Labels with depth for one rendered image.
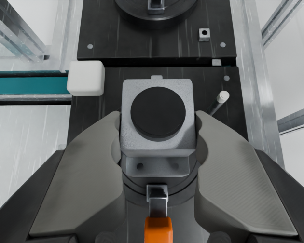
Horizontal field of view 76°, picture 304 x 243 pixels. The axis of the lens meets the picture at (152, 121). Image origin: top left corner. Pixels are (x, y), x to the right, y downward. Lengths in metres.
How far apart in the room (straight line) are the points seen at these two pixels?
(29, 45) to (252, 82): 0.33
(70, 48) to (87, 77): 0.08
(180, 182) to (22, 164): 0.25
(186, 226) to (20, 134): 0.29
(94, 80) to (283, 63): 0.39
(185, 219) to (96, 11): 0.33
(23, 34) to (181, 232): 0.32
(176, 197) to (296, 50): 0.41
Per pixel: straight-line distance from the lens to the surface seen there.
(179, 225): 0.26
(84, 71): 0.29
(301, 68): 0.52
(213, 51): 0.32
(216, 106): 0.18
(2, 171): 0.39
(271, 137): 0.31
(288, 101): 0.47
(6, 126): 0.40
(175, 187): 0.24
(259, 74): 0.34
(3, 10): 0.32
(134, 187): 0.24
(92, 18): 0.36
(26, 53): 0.35
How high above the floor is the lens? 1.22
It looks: 75 degrees down
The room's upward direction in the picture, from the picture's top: 4 degrees counter-clockwise
